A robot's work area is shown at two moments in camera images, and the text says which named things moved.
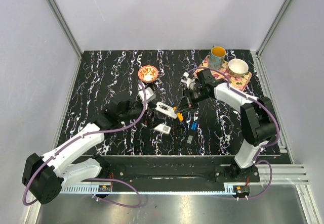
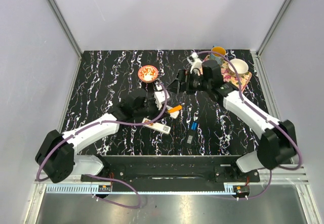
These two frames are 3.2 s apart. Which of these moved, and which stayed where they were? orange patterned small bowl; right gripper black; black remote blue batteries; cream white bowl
Moved: right gripper black
Stayed: orange patterned small bowl; black remote blue batteries; cream white bowl
